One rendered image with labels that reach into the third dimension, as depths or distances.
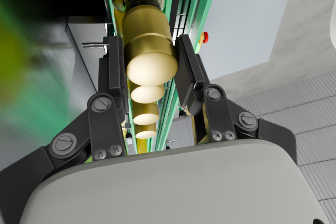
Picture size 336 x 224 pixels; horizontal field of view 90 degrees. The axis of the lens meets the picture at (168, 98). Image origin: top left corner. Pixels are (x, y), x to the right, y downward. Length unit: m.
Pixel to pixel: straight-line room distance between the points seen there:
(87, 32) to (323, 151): 3.45
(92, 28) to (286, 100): 3.49
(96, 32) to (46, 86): 0.25
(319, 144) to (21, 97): 3.54
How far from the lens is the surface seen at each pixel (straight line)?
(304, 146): 3.48
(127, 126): 0.75
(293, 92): 3.80
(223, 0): 0.86
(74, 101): 0.44
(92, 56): 0.52
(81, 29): 0.47
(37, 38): 0.26
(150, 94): 0.16
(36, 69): 0.24
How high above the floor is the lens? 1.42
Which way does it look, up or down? 31 degrees down
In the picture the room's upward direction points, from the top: 169 degrees clockwise
